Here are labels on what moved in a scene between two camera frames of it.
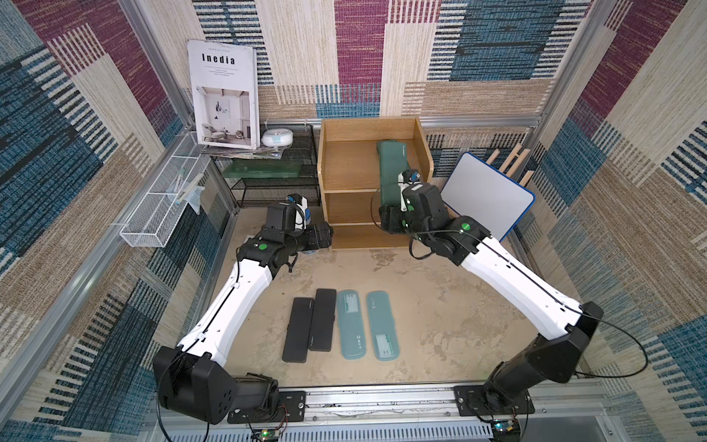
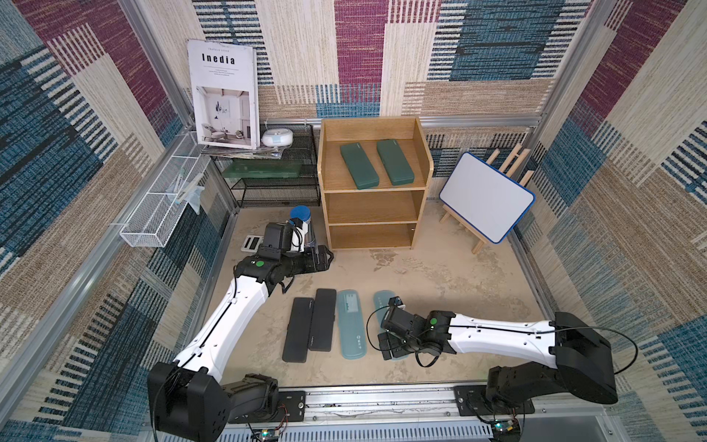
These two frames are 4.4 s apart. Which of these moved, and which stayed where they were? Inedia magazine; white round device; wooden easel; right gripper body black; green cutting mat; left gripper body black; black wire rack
Moved: left gripper body black; right gripper body black
Stayed: wooden easel; black wire rack; white round device; green cutting mat; Inedia magazine
